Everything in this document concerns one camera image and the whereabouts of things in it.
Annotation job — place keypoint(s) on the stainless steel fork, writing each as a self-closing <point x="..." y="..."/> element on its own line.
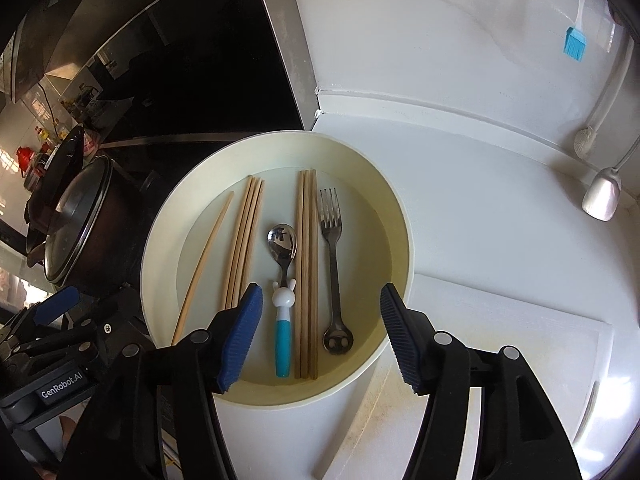
<point x="334" y="270"/>

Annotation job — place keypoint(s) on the white cutting board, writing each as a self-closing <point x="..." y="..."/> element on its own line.
<point x="500" y="320"/>

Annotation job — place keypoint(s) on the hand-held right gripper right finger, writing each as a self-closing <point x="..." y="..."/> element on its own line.
<point x="397" y="335"/>

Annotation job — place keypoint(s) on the stainless steel spatula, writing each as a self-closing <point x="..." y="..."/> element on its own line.
<point x="602" y="195"/>

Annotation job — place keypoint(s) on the white bottle brush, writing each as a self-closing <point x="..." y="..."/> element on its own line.
<point x="584" y="141"/>

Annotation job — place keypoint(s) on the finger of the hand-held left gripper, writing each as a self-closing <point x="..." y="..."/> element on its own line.
<point x="55" y="305"/>
<point x="112" y="320"/>

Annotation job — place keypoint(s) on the brown pot with glass lid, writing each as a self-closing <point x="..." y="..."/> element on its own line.
<point x="75" y="220"/>

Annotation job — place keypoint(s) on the blue silicone basting brush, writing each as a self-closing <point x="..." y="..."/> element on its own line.
<point x="575" y="42"/>

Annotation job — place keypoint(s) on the red container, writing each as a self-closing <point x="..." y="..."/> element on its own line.
<point x="25" y="156"/>

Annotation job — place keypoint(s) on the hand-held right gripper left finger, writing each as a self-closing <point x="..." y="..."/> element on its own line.
<point x="242" y="340"/>

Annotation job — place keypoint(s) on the round cream container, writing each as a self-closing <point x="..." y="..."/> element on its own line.
<point x="360" y="200"/>

